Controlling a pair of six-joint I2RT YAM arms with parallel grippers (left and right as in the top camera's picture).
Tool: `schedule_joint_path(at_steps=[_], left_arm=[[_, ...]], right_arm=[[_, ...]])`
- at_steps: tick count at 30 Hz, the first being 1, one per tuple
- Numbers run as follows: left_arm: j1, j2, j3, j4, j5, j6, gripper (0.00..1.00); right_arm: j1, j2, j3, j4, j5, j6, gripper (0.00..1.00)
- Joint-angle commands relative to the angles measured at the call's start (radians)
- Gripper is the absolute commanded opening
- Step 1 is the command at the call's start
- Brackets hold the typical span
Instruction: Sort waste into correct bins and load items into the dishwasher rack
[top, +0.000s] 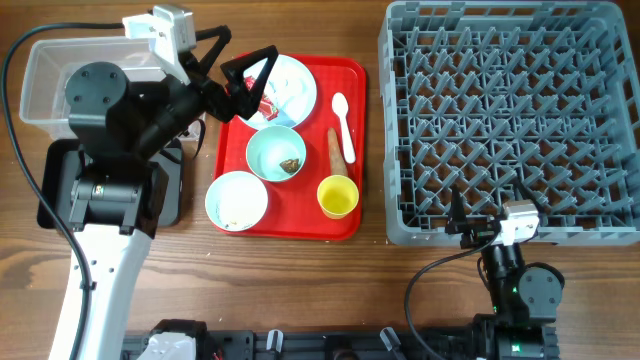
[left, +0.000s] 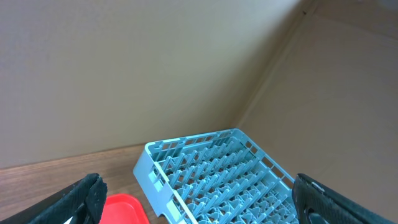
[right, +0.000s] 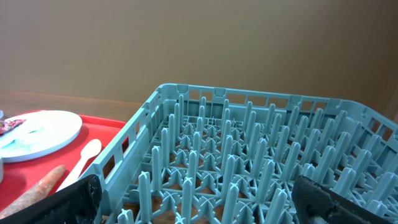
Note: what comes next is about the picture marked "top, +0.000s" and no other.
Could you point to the black plastic tray bin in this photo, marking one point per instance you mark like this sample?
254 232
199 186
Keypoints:
62 164

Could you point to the clear plastic bin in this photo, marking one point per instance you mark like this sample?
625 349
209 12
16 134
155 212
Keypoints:
52 62

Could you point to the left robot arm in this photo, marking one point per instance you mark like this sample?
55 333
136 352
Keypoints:
118 189

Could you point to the red plastic tray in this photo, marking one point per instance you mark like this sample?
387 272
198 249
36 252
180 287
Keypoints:
293 210

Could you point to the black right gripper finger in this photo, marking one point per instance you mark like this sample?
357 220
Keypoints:
456 222
527 204

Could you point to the yellow plastic cup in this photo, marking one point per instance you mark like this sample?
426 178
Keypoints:
337 196

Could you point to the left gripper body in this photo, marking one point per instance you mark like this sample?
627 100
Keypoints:
215 95

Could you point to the white tissue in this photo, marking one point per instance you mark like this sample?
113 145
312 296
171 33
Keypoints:
290 89

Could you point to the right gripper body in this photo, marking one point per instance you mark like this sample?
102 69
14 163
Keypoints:
477 236

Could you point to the large light blue plate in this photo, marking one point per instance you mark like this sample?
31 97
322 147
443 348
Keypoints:
256 121

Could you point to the brown food scrap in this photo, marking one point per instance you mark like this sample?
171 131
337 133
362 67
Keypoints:
290 166

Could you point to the grey dishwasher rack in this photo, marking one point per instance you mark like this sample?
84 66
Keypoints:
494 98

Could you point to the light blue bowl with crumbs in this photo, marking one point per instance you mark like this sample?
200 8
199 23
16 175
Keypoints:
236 201

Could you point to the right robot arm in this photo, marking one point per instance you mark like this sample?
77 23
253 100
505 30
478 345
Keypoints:
524 296

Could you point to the light green bowl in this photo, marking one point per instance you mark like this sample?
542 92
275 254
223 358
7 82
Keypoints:
268 147

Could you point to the white plastic spoon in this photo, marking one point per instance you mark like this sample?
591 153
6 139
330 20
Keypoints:
340 107

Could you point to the red snack wrapper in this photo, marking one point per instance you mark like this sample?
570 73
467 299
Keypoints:
267 109

